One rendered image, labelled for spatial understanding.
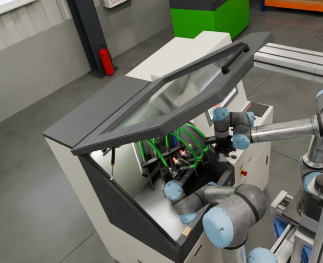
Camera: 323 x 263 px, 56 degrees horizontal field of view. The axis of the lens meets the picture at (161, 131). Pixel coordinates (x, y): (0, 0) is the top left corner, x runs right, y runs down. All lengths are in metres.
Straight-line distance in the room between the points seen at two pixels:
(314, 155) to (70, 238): 2.39
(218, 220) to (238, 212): 0.07
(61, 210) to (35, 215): 0.29
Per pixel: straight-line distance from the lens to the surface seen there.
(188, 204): 1.36
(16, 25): 5.33
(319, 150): 1.64
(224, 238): 0.98
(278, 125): 1.39
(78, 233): 3.25
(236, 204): 1.01
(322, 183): 1.24
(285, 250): 1.78
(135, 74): 2.21
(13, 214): 3.80
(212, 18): 5.22
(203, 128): 2.11
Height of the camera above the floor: 2.49
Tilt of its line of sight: 39 degrees down
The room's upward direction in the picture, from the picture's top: 13 degrees counter-clockwise
